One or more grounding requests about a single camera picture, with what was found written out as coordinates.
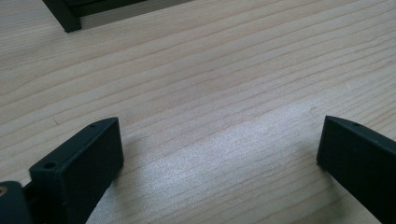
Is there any black metal shelf rack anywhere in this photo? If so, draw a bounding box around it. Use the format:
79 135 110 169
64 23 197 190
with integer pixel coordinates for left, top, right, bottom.
41 0 150 34

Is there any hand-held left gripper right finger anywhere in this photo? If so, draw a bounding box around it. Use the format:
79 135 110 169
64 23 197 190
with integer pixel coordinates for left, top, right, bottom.
316 115 396 224

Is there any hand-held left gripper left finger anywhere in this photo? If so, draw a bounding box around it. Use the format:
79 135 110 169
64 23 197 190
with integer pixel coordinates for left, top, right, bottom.
29 117 125 224

